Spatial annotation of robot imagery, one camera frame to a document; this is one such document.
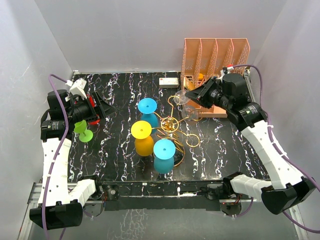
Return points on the red wine glass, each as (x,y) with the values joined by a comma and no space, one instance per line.
(90,119)

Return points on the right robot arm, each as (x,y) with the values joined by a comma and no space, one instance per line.
(252,121)

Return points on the blue wine glass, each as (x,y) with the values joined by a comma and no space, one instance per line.
(164,151)
(147,106)

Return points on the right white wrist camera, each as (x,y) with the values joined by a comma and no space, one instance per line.
(226,70)

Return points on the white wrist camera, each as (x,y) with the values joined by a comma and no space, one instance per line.
(77,87)
(226,70)

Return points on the blue wine glass rear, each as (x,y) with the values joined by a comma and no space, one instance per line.
(147,106)

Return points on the blue wine glass front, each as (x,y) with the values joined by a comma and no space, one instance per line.
(164,151)

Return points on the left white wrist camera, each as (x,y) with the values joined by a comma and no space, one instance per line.
(77,87)

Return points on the gold wire glass rack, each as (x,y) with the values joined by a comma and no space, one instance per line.
(169,129)

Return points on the white small box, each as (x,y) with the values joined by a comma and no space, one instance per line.
(168,82)

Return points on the pink desk file organizer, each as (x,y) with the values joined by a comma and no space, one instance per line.
(204,58)

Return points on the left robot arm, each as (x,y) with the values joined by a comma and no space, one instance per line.
(56,131)

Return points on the yellow wine glass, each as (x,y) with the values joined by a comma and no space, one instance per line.
(144,143)

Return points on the black base frame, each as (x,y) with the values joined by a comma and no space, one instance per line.
(162,195)

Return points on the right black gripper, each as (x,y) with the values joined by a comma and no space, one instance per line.
(199,95)

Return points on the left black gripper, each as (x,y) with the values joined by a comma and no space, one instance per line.
(104,108)

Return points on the green wine glass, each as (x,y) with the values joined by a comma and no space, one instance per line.
(85,135)

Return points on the clear wine glass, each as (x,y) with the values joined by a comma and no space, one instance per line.
(189,113)

